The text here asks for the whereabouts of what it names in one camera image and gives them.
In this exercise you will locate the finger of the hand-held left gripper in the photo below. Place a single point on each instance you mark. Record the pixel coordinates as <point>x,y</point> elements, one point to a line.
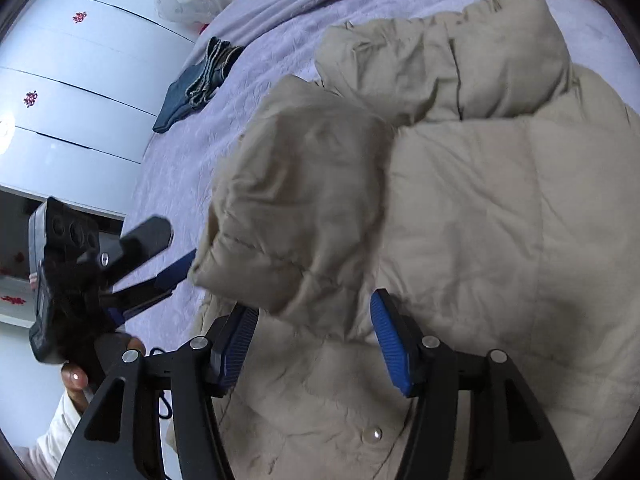
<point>145,240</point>
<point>160,287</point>

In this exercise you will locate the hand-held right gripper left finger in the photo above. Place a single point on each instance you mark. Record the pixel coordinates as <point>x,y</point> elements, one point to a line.
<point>239,347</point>

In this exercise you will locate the white wardrobe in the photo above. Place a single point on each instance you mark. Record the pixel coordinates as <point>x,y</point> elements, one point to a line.
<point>75,135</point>

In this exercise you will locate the folded blue jeans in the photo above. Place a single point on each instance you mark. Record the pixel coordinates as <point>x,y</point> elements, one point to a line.
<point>187,95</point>

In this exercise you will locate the beige puffer jacket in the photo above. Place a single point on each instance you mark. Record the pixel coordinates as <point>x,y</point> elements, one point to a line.
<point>450,210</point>

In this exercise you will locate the lilac bed sheet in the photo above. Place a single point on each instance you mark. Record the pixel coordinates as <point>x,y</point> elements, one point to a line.
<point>280,55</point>

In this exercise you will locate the white plastic bag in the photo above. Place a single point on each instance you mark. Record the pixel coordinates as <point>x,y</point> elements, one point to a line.
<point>185,0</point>

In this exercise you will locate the person's left hand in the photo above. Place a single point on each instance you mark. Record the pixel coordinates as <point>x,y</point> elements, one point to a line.
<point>75,380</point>

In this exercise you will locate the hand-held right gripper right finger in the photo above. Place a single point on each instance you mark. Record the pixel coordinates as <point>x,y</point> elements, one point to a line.
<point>391,347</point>

